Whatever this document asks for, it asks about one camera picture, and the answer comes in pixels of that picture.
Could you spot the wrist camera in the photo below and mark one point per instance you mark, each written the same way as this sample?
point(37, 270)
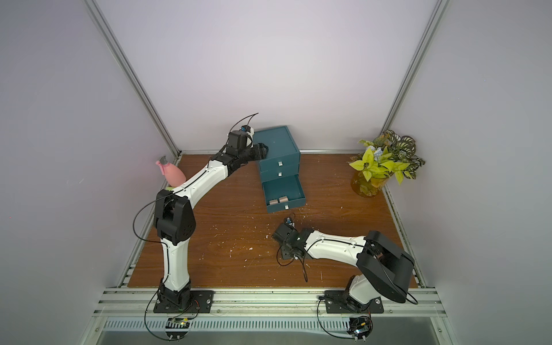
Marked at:
point(289, 222)
point(240, 140)

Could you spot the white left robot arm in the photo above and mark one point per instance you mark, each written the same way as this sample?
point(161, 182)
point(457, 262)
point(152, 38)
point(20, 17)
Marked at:
point(175, 221)

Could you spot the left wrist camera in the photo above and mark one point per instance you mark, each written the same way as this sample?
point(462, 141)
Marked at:
point(240, 140)

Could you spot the teal bottom drawer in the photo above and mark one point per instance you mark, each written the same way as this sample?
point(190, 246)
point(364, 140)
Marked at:
point(288, 186)

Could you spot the amber glass vase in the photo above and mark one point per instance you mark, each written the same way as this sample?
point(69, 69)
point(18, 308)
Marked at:
point(364, 188)

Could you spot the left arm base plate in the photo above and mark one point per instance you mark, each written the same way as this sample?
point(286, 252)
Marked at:
point(185, 301)

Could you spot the controller board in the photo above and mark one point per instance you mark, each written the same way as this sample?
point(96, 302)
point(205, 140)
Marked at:
point(360, 327)
point(177, 328)

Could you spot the dark teal drawer cabinet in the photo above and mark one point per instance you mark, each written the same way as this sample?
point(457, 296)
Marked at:
point(282, 148)

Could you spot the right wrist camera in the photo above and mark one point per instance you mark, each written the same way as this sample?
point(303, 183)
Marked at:
point(289, 222)

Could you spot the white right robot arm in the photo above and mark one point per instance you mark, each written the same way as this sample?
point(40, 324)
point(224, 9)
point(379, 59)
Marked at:
point(385, 269)

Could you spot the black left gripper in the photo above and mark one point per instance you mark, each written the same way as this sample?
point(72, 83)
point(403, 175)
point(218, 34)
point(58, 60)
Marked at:
point(259, 152)

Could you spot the left controller board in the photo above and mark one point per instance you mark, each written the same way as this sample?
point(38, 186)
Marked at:
point(177, 328)

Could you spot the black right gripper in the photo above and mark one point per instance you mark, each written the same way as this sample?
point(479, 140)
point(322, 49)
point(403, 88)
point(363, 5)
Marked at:
point(284, 235)

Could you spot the right controller board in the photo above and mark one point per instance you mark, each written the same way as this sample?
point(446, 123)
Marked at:
point(360, 327)

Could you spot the green artificial plant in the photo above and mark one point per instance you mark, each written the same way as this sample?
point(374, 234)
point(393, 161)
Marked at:
point(389, 155)

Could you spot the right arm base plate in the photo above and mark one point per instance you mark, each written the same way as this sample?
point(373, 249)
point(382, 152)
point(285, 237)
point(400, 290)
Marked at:
point(339, 301)

